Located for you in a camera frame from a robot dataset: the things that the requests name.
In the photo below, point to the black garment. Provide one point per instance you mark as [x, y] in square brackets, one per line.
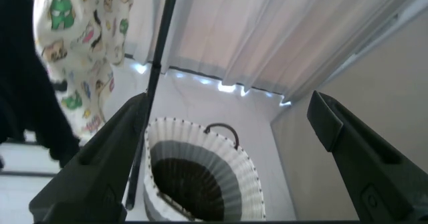
[20, 83]

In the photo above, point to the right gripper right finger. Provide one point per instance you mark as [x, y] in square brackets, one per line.
[378, 174]

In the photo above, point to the black clothes rack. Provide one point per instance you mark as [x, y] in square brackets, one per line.
[164, 33]

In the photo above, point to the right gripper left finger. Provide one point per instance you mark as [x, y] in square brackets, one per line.
[93, 170]

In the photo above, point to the cream printed garment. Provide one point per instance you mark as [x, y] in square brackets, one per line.
[83, 33]

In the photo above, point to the white laundry basket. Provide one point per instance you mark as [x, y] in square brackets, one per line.
[234, 170]

